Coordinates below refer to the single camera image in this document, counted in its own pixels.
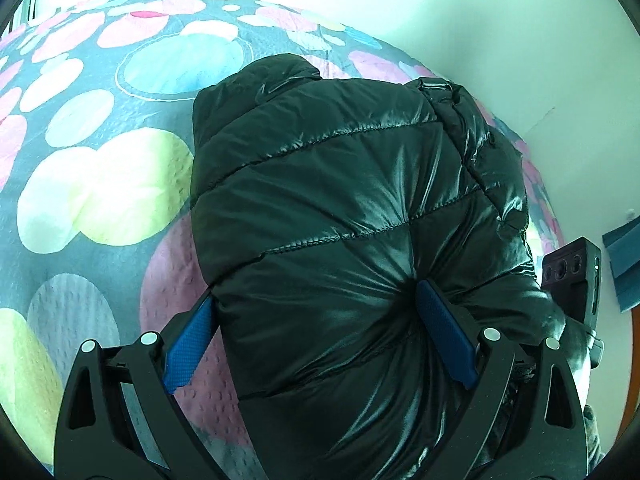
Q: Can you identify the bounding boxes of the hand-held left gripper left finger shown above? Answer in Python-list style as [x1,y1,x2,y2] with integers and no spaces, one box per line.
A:
[52,287,271,480]

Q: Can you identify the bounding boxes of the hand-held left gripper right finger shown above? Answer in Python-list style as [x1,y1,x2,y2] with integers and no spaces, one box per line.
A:
[415,279,591,480]

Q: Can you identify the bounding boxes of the black puffer jacket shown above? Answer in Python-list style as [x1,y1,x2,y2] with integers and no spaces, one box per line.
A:
[189,53,593,480]

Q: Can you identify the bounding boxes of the blue curtain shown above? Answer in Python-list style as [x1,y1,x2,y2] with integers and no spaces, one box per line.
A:
[602,222,640,315]

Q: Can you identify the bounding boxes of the dotted bed sheet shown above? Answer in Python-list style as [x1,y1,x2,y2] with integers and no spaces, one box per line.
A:
[0,0,566,480]

